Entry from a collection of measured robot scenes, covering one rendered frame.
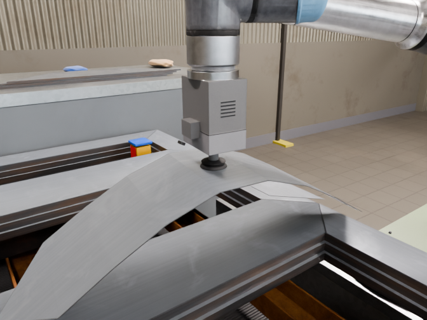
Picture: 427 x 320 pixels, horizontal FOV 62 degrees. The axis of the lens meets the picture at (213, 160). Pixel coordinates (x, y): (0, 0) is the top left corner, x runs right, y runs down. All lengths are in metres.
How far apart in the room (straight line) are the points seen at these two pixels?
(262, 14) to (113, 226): 0.35
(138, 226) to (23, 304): 0.18
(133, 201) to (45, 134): 0.82
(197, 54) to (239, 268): 0.35
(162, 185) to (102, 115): 0.85
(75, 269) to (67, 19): 2.57
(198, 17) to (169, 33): 2.77
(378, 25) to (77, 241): 0.62
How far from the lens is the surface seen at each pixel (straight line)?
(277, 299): 0.85
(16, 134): 1.31
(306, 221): 0.77
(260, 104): 3.93
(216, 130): 0.50
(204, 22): 0.49
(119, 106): 1.38
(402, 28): 0.77
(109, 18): 3.06
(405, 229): 1.15
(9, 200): 0.95
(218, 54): 0.49
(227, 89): 0.50
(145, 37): 3.17
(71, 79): 1.42
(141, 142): 1.19
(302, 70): 4.31
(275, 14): 0.52
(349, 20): 0.71
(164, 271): 0.62
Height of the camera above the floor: 1.24
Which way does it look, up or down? 20 degrees down
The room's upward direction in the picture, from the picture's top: straight up
